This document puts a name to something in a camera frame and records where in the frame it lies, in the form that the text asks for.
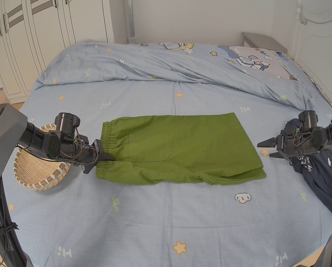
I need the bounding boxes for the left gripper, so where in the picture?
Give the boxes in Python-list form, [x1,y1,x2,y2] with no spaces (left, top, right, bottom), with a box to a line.
[61,139,103,175]

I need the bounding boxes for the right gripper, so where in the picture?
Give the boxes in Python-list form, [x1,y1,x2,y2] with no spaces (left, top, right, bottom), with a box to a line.
[257,135,314,161]

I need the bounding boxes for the green shorts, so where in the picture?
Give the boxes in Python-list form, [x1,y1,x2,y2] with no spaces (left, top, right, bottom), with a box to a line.
[96,112,267,186]

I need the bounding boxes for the round woven basket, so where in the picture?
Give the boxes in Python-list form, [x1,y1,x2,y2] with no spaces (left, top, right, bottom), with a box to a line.
[13,123,71,192]

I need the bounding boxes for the dark blue printed T-shirt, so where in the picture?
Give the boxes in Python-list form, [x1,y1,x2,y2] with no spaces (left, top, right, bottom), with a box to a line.
[283,118,332,220]

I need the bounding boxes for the pale printed pillow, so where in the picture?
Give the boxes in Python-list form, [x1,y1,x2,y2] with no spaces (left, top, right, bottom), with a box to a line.
[218,45,301,81]

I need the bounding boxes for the grey bedside table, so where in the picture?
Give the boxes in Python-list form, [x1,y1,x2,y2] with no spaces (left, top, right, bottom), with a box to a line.
[242,32,288,52]

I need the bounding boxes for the pale blue quilt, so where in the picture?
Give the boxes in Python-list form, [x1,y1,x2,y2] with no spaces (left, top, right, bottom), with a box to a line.
[33,39,316,113]

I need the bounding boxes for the white wardrobe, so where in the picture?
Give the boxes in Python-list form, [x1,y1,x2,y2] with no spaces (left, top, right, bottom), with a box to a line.
[0,0,115,104]

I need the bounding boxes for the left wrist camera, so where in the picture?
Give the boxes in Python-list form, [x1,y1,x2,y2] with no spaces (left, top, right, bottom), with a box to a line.
[75,134,90,147]

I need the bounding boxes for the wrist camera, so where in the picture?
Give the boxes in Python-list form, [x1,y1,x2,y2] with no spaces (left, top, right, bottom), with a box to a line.
[279,125,300,142]
[75,134,90,147]

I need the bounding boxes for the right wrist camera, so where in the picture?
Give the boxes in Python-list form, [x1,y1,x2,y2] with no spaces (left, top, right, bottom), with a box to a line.
[279,125,300,142]

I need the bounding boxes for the grey vertical wall pipe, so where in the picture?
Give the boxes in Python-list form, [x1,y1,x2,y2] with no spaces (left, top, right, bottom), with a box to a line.
[122,0,136,43]

